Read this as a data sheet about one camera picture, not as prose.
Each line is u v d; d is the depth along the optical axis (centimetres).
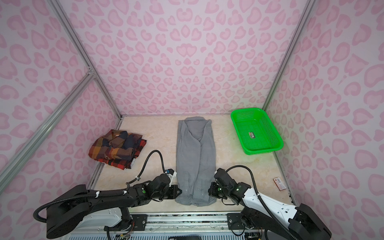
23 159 55
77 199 45
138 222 73
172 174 78
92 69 91
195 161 93
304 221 45
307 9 70
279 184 84
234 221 74
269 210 47
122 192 54
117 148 91
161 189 65
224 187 65
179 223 75
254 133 107
